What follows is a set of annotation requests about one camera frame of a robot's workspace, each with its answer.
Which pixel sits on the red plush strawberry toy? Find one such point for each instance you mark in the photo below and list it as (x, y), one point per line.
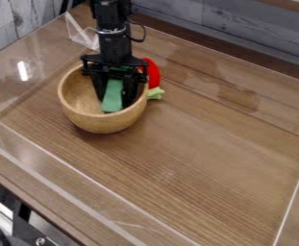
(155, 92)

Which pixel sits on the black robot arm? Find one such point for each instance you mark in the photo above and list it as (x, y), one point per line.
(112, 16)

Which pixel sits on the clear acrylic tray wall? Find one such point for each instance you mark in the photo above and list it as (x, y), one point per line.
(86, 210)

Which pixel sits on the black table clamp mount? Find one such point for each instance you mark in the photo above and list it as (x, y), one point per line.
(24, 231)

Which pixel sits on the green rectangular block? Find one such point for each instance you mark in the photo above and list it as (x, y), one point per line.
(111, 103)

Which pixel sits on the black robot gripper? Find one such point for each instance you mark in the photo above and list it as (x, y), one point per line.
(115, 63)

